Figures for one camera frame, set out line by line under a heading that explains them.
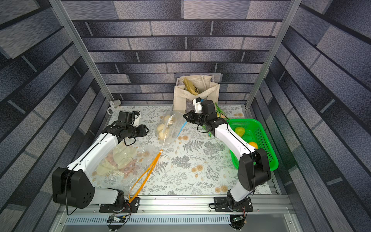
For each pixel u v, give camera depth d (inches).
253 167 17.6
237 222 27.5
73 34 30.7
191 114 28.6
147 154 36.3
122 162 35.1
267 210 28.6
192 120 28.6
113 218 28.0
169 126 35.4
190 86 37.4
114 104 45.0
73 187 16.1
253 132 39.5
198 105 29.9
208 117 25.4
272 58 35.3
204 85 40.9
